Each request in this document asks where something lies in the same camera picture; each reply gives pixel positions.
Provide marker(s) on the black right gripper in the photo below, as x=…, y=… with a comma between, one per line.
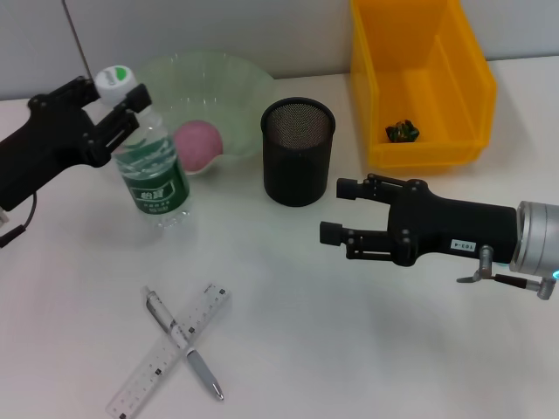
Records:
x=458, y=227

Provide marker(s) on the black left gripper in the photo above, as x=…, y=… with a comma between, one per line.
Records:
x=43, y=144

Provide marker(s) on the green label water bottle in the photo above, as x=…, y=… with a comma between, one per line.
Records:
x=153, y=183

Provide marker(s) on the green plastic wrapper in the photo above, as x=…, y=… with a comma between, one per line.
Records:
x=402, y=132

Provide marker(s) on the pink peach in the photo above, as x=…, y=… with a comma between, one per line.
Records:
x=201, y=146

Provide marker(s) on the black mesh pen cup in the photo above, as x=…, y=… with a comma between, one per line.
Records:
x=297, y=174

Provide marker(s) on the translucent green fruit bowl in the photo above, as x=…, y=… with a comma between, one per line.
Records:
x=218, y=96

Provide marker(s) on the silver white pen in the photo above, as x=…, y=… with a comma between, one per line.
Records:
x=203, y=371

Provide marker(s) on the transparent plastic ruler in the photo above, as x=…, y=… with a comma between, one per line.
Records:
x=140, y=384

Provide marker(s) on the yellow plastic bin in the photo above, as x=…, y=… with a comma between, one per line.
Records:
x=415, y=153

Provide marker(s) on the silver right gripper plug stub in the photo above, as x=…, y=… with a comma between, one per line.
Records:
x=486, y=259

